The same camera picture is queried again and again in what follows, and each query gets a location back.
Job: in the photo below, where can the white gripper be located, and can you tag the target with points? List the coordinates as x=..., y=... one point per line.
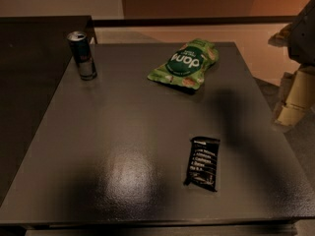
x=305, y=38

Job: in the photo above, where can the black rxbar chocolate wrapper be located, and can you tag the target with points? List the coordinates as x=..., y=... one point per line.
x=203, y=163

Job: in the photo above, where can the green snack pouch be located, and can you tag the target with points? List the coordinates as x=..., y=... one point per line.
x=186, y=68

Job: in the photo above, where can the red bull energy can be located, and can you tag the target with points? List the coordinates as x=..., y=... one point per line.
x=82, y=55

